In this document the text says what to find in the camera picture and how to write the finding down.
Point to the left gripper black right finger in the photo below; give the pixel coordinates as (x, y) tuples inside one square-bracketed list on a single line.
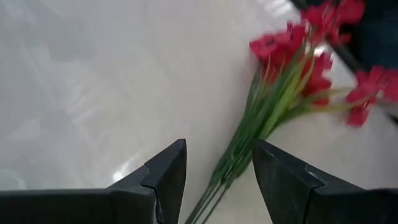
[(295, 199)]

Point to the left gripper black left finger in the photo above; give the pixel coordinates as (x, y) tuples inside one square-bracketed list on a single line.
[(140, 205)]

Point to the red artificial flower bunch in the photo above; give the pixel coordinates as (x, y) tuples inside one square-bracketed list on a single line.
[(280, 99)]

